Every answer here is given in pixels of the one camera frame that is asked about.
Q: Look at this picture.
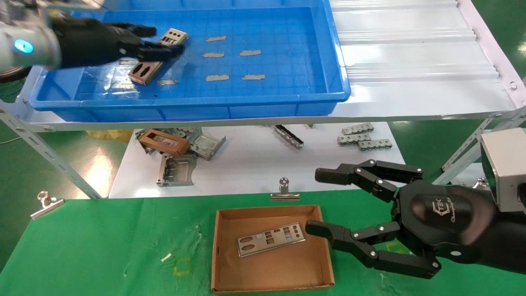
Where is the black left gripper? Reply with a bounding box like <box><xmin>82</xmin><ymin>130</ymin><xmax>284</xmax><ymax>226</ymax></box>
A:
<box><xmin>51</xmin><ymin>18</ymin><xmax>185</xmax><ymax>68</ymax></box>

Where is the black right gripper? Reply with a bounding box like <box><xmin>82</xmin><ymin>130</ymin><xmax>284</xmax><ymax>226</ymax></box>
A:
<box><xmin>305</xmin><ymin>160</ymin><xmax>498</xmax><ymax>279</ymax></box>

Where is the brown cardboard box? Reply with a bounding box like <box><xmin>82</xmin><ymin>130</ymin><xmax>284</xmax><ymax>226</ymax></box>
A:
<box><xmin>212</xmin><ymin>205</ymin><xmax>335</xmax><ymax>294</ymax></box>

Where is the blue plastic tray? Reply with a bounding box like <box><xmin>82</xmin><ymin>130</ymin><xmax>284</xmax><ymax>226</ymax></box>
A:
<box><xmin>29</xmin><ymin>0</ymin><xmax>352</xmax><ymax>123</ymax></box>

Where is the yellow plastic bag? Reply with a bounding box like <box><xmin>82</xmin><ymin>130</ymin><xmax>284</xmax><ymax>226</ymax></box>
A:
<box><xmin>86</xmin><ymin>130</ymin><xmax>134</xmax><ymax>143</ymax></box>

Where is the black chrome strip part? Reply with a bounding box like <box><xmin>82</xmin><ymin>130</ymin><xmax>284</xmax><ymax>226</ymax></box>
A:
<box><xmin>271</xmin><ymin>125</ymin><xmax>305</xmax><ymax>149</ymax></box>

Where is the perforated metal angle strut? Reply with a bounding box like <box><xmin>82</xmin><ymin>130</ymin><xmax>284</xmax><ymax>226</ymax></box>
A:
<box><xmin>0</xmin><ymin>101</ymin><xmax>102</xmax><ymax>199</ymax></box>
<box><xmin>434</xmin><ymin>108</ymin><xmax>526</xmax><ymax>185</ymax></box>

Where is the white flat board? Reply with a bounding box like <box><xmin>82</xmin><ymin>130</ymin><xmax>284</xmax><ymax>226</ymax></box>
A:
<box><xmin>109</xmin><ymin>122</ymin><xmax>405</xmax><ymax>199</ymax></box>

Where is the white corrugated shelf board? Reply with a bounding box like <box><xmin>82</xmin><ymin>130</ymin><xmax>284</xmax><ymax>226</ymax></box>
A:
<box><xmin>0</xmin><ymin>0</ymin><xmax>526</xmax><ymax>132</ymax></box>

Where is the green table cloth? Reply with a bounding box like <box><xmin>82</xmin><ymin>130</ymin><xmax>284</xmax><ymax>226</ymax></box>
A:
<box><xmin>0</xmin><ymin>190</ymin><xmax>526</xmax><ymax>296</ymax></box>

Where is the small grey slotted bracket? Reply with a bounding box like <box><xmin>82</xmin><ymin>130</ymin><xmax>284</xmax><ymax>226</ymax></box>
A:
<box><xmin>358</xmin><ymin>139</ymin><xmax>393</xmax><ymax>151</ymax></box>
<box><xmin>342</xmin><ymin>123</ymin><xmax>375</xmax><ymax>136</ymax></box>
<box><xmin>337</xmin><ymin>134</ymin><xmax>371</xmax><ymax>146</ymax></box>

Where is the brown rectangular frame part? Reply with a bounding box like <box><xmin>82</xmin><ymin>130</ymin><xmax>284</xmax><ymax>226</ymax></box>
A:
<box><xmin>138</xmin><ymin>129</ymin><xmax>191</xmax><ymax>157</ymax></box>

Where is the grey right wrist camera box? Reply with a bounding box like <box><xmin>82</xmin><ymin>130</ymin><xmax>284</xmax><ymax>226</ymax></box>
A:
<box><xmin>480</xmin><ymin>127</ymin><xmax>526</xmax><ymax>213</ymax></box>

